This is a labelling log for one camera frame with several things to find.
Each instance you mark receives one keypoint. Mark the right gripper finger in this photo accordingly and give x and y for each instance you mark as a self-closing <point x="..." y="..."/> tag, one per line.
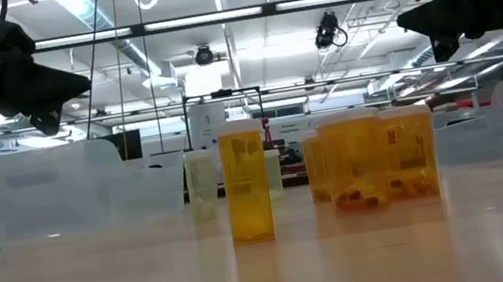
<point x="446" y="26"/>
<point x="440" y="5"/>

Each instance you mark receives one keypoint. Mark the white cylinder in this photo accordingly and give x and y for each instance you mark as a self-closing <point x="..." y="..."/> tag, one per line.
<point x="208" y="125"/>

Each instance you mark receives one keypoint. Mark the small pale pill bottle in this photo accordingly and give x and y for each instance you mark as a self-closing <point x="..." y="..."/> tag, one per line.
<point x="276" y="172"/>
<point x="202" y="184"/>

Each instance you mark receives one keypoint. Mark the slim yellow pill bottle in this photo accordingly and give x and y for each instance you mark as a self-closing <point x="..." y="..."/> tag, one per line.
<point x="247" y="187"/>

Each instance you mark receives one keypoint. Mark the clear plastic bin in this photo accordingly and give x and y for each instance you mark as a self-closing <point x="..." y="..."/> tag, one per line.
<point x="494" y="138"/>
<point x="63" y="201"/>

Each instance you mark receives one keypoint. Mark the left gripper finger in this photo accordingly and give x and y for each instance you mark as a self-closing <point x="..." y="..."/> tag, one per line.
<point x="58" y="102"/>
<point x="45" y="85"/>

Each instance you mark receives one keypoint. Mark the round black ceiling-frame camera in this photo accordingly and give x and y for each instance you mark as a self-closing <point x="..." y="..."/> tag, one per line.
<point x="203" y="56"/>

